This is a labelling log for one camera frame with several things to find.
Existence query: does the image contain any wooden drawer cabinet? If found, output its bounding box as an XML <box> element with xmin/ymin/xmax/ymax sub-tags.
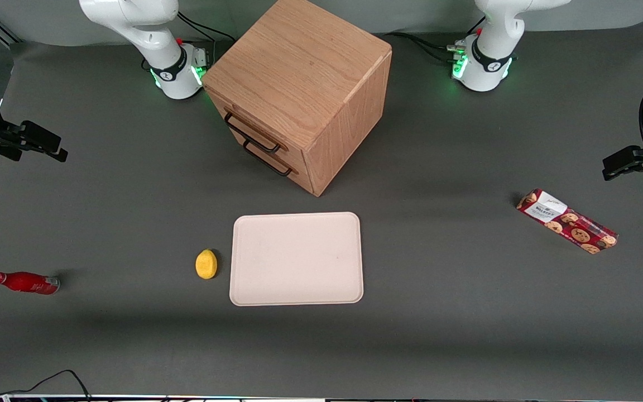
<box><xmin>201</xmin><ymin>0</ymin><xmax>393</xmax><ymax>197</ymax></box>

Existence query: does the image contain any thin black cable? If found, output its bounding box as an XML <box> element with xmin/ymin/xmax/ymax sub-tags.
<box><xmin>0</xmin><ymin>369</ymin><xmax>92</xmax><ymax>400</ymax></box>

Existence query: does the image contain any black metal drawer handle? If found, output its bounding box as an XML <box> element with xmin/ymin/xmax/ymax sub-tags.
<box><xmin>242</xmin><ymin>140</ymin><xmax>294</xmax><ymax>178</ymax></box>
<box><xmin>224</xmin><ymin>112</ymin><xmax>282</xmax><ymax>153</ymax></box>

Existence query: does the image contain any yellow lemon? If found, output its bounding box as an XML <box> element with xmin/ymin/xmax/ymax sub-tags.
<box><xmin>195</xmin><ymin>249</ymin><xmax>218</xmax><ymax>280</ymax></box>

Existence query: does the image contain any beige rectangular tray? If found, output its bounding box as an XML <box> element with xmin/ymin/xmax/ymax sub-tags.
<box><xmin>229</xmin><ymin>212</ymin><xmax>364</xmax><ymax>307</ymax></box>

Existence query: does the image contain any red bottle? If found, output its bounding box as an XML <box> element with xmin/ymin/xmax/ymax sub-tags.
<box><xmin>0</xmin><ymin>271</ymin><xmax>61</xmax><ymax>295</ymax></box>

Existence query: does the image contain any red cookie box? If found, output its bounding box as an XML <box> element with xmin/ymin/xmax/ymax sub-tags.
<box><xmin>516</xmin><ymin>189</ymin><xmax>618</xmax><ymax>255</ymax></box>

